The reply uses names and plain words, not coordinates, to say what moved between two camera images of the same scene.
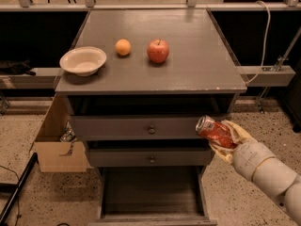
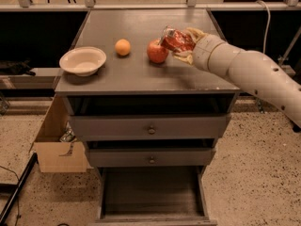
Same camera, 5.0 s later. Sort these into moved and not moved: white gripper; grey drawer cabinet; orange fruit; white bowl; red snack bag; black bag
Moved: white gripper; red snack bag
Not moved: black bag; grey drawer cabinet; orange fruit; white bowl
